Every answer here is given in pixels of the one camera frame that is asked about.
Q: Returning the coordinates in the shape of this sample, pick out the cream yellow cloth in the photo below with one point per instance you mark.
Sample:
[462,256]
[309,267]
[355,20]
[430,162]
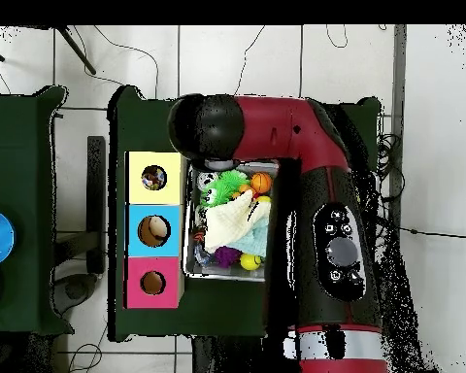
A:
[233,221]

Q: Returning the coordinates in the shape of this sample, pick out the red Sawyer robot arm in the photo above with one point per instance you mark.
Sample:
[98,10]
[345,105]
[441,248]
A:
[275,128]

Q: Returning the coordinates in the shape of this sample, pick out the wooden three-hole box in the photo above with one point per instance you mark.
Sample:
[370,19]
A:
[167,194]

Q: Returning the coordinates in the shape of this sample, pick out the silver mesh bin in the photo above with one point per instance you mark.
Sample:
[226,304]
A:
[225,274]

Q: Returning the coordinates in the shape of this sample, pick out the green spiky puffer toy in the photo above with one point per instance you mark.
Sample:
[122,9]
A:
[223,184]

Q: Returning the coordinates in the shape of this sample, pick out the orange toy basketball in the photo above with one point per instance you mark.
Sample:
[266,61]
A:
[261,182]

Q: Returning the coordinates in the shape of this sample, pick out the light blue cloth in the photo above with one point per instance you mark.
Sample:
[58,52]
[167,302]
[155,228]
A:
[254,239]

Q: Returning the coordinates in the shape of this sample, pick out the yellow smiley ball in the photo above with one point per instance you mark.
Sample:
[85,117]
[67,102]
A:
[250,262]

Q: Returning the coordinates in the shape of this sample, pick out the black standing panel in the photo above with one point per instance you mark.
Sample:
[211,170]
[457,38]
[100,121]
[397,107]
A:
[96,194]

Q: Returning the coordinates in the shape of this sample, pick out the grey round floor stand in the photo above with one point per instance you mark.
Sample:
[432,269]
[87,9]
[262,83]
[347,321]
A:
[75,289]

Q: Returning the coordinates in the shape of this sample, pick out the long black tripod leg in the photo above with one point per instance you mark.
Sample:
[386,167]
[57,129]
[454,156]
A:
[77,52]

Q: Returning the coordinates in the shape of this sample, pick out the dark green side tablecloth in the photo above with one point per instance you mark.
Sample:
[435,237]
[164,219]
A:
[19,155]

